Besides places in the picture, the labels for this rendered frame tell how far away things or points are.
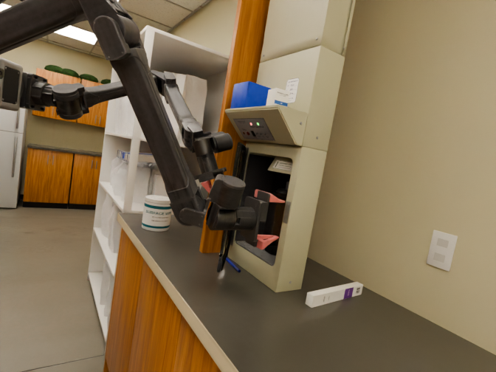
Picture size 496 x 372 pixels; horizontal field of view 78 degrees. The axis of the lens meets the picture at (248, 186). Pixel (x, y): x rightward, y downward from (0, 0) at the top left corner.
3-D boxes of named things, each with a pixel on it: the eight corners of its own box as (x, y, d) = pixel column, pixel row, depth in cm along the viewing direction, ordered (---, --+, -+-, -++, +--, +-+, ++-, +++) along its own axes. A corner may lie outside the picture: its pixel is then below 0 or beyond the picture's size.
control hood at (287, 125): (246, 141, 119) (250, 115, 118) (302, 146, 92) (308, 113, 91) (220, 136, 113) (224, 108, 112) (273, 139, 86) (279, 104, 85)
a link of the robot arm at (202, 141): (188, 141, 99) (195, 137, 94) (207, 136, 103) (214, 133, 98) (195, 161, 100) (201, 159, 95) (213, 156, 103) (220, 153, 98)
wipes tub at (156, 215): (164, 224, 156) (168, 195, 155) (173, 232, 145) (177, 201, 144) (138, 224, 149) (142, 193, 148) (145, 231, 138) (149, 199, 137)
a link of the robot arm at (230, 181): (185, 204, 75) (177, 220, 67) (197, 162, 71) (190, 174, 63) (232, 218, 76) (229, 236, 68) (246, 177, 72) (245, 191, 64)
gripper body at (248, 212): (266, 201, 73) (240, 199, 69) (260, 242, 74) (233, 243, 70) (252, 195, 79) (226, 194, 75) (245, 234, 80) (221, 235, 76)
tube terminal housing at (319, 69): (274, 254, 137) (305, 80, 130) (329, 285, 111) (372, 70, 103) (226, 256, 124) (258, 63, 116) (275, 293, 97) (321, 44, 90)
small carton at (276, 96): (278, 112, 99) (281, 93, 98) (286, 111, 94) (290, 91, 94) (265, 108, 97) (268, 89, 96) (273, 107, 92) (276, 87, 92)
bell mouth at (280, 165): (293, 173, 123) (295, 159, 122) (326, 179, 108) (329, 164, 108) (257, 167, 113) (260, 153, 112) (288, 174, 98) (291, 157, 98)
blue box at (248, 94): (252, 114, 116) (256, 91, 115) (268, 114, 107) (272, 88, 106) (229, 108, 110) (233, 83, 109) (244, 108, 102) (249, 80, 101)
